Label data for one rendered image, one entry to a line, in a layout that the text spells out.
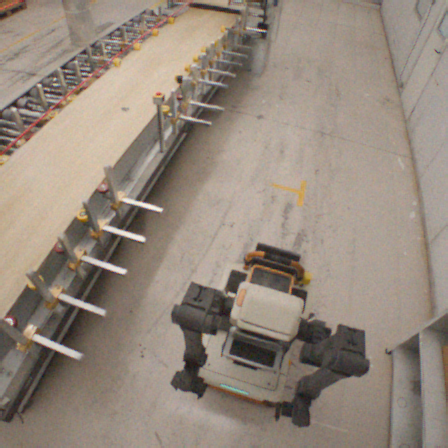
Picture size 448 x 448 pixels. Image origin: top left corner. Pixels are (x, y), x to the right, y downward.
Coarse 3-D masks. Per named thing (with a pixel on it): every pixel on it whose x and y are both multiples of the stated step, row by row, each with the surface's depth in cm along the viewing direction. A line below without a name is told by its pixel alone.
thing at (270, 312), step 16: (256, 288) 120; (256, 304) 114; (272, 304) 113; (288, 304) 113; (240, 320) 117; (256, 320) 114; (272, 320) 113; (288, 320) 113; (272, 336) 114; (288, 336) 113
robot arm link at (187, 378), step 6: (186, 360) 117; (204, 360) 115; (186, 366) 115; (192, 366) 115; (198, 366) 116; (186, 372) 113; (192, 372) 113; (180, 378) 110; (186, 378) 111; (192, 378) 113; (180, 384) 111; (186, 384) 111; (192, 384) 112; (186, 390) 112
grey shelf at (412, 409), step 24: (408, 336) 214; (432, 336) 198; (408, 360) 224; (432, 360) 188; (408, 384) 213; (432, 384) 178; (408, 408) 203; (432, 408) 169; (408, 432) 193; (432, 432) 161
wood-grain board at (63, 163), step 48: (144, 48) 347; (192, 48) 353; (96, 96) 278; (144, 96) 281; (48, 144) 233; (96, 144) 235; (0, 192) 200; (48, 192) 203; (0, 240) 177; (48, 240) 180; (0, 288) 159
